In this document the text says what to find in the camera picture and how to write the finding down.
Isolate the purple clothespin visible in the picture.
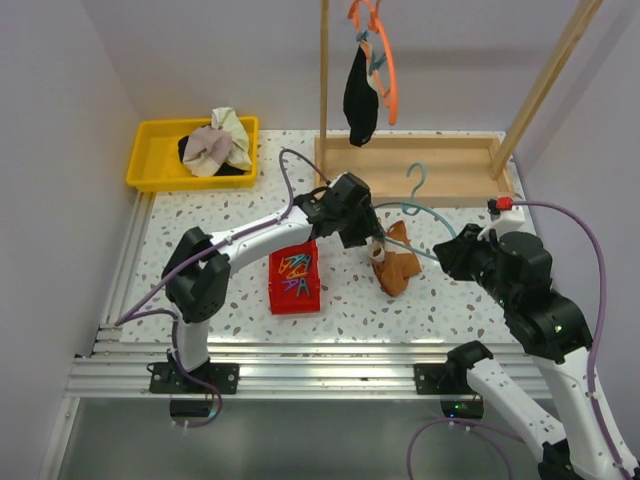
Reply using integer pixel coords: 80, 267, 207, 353
281, 279, 299, 291

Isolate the black underwear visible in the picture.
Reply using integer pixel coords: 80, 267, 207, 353
343, 47, 379, 147

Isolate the wooden rack base tray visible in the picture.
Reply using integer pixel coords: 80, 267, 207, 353
314, 133, 515, 208

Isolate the aluminium rail frame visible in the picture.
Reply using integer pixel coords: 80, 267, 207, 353
65, 191, 548, 399

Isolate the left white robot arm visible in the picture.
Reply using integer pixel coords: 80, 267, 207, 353
147, 173, 383, 394

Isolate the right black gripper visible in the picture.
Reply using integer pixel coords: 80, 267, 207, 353
434, 221, 517, 307

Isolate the right wooden rack post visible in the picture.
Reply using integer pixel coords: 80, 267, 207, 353
491, 0, 603, 180

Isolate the brown orange underwear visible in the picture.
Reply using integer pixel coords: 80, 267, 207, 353
367, 220, 422, 297

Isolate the wooden rack post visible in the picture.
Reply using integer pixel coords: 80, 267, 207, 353
316, 0, 330, 167
491, 0, 603, 180

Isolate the red plastic bin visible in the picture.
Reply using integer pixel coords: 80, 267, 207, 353
268, 240, 321, 315

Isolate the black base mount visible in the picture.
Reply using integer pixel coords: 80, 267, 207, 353
146, 360, 240, 395
413, 363, 475, 396

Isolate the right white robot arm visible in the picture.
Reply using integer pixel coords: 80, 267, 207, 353
434, 224, 639, 479

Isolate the yellow plastic tray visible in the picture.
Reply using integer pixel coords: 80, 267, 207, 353
126, 116, 259, 193

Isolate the left wooden rack post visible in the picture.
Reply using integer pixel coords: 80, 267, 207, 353
316, 0, 330, 167

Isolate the orange clothespin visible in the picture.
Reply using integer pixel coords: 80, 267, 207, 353
278, 258, 291, 274
286, 264, 308, 280

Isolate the pale green cloth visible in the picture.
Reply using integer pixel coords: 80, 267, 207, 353
211, 107, 252, 172

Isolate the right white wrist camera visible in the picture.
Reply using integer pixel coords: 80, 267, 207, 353
477, 197, 526, 240

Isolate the grey clothespin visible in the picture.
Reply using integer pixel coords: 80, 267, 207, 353
294, 277, 311, 298

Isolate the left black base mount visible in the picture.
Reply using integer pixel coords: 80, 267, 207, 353
146, 360, 240, 395

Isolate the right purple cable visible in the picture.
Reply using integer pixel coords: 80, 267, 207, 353
405, 199, 640, 480

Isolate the orange plastic hanger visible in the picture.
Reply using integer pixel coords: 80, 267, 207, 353
347, 0, 399, 126

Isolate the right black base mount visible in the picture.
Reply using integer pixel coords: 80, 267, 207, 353
413, 363, 475, 396

